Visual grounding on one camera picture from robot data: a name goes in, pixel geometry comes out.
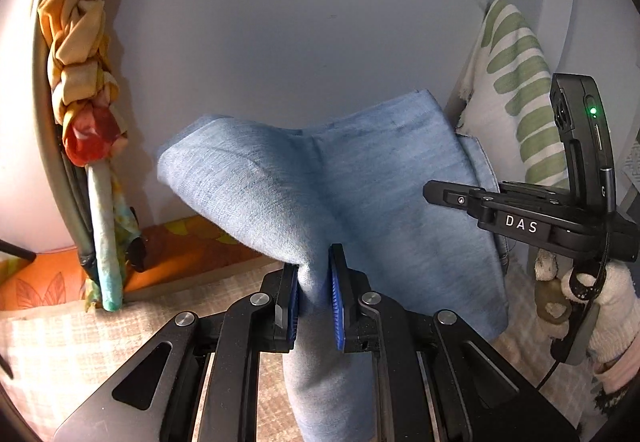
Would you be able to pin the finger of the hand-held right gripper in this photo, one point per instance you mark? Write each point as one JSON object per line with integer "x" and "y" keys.
{"x": 450, "y": 194}

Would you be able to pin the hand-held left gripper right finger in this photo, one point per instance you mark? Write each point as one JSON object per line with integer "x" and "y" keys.
{"x": 336, "y": 297}

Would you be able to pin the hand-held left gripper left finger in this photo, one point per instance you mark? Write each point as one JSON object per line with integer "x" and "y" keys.
{"x": 295, "y": 307}

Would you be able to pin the light blue denim pants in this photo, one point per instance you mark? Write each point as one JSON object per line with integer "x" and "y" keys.
{"x": 375, "y": 182}

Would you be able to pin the person's right forearm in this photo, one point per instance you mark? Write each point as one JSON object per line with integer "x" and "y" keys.
{"x": 615, "y": 397}

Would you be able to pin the person's right hand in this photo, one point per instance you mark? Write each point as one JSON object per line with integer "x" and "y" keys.
{"x": 617, "y": 312}

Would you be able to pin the beige checked bedspread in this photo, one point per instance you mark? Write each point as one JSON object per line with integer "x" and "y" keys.
{"x": 75, "y": 347}

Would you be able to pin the orange floral knotted curtain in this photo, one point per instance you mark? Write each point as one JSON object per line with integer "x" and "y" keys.
{"x": 80, "y": 52}

